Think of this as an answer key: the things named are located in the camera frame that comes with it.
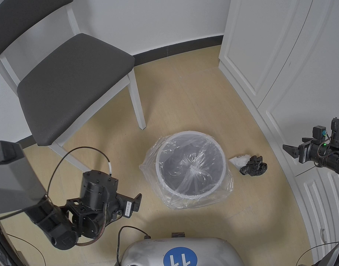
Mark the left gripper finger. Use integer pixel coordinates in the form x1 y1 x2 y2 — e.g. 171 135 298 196
132 193 143 213

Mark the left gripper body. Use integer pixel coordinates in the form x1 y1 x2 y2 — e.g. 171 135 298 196
115 194 135 220

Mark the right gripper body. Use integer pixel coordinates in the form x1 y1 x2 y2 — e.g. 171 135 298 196
298 142 330 167

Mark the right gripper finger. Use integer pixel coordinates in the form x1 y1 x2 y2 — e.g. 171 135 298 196
282 144 300 161

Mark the black plastic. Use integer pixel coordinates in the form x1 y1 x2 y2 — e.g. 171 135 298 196
240 155 269 177

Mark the clear plastic bag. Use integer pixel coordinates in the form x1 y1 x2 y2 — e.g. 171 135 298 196
138 133 234 210

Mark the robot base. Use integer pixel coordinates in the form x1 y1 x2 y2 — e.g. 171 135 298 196
114 232 243 266

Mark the white trash bin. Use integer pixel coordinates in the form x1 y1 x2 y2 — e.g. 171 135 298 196
156 131 227 197

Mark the crumpled white paper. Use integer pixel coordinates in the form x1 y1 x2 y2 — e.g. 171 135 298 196
228 154 250 169

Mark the white wardrobe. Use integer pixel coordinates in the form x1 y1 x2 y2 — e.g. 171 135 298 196
218 0 339 266

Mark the white chair with grey seat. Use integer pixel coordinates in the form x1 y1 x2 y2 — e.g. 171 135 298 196
0 0 147 174

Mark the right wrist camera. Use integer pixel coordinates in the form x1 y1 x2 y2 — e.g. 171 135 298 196
302 125 327 144

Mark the black cable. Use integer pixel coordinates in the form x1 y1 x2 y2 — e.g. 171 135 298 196
116 226 151 266
47 146 113 199
295 241 339 266
5 232 46 266

